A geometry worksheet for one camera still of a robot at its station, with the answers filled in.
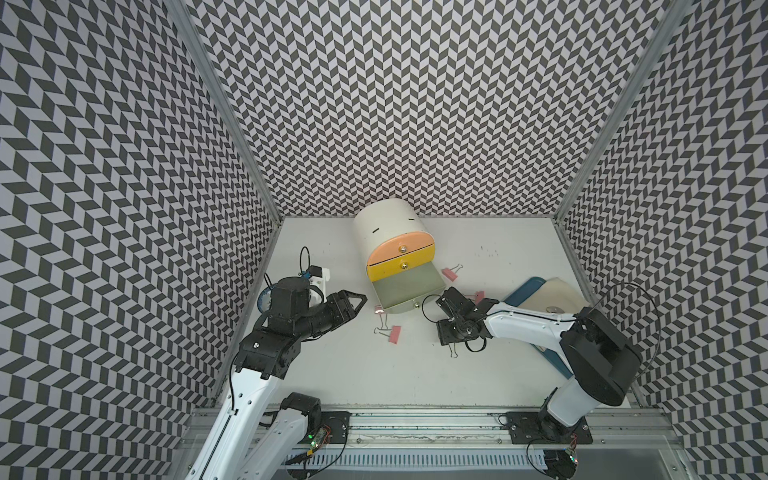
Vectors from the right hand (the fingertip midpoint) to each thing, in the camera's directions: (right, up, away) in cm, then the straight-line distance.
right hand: (450, 338), depth 88 cm
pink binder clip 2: (+3, +17, +15) cm, 23 cm away
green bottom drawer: (-13, +14, 0) cm, 19 cm away
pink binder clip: (+1, -4, -2) cm, 4 cm away
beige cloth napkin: (+35, +13, +6) cm, 38 cm away
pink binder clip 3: (-16, +1, +1) cm, 16 cm away
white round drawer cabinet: (-21, +36, 0) cm, 41 cm away
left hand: (-24, +14, -19) cm, 34 cm away
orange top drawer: (-15, +28, -6) cm, 32 cm away
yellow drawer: (-9, +24, -6) cm, 27 cm away
